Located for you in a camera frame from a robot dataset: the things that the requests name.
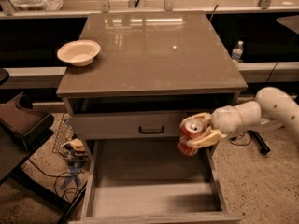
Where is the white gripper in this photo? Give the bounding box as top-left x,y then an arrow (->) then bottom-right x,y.
179,105 -> 243,149

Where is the red coke can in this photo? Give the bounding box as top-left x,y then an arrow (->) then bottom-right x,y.
178,119 -> 205,156

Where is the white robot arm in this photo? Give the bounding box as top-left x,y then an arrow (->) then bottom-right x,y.
178,87 -> 299,155

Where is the open middle drawer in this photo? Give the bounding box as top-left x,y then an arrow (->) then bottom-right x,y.
69,138 -> 241,224

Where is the black metal stand leg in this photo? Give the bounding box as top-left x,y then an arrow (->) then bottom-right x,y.
249,131 -> 270,155

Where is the grey cabinet with glossy top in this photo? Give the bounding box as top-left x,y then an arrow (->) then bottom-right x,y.
56,10 -> 249,161

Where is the clear plastic water bottle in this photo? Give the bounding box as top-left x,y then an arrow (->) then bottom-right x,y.
232,41 -> 244,62

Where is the small snack bag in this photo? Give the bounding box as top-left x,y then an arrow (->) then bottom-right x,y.
61,139 -> 87,159

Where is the white bowl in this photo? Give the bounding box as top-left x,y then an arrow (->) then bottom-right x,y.
57,40 -> 101,67

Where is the dark brown chair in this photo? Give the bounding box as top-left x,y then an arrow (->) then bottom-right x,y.
0,92 -> 69,211

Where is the black drawer handle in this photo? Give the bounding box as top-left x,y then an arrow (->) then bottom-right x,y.
138,126 -> 164,134

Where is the wire mesh basket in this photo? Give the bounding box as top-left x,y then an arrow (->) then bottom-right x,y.
52,114 -> 74,156

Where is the black floor cable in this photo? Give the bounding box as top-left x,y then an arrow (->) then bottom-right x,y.
27,157 -> 85,203

